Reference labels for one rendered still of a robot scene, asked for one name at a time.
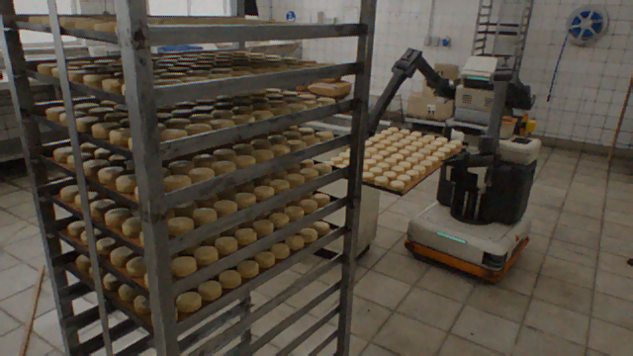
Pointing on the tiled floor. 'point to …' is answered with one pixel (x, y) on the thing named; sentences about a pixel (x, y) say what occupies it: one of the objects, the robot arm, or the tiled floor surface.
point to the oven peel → (620, 119)
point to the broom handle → (31, 311)
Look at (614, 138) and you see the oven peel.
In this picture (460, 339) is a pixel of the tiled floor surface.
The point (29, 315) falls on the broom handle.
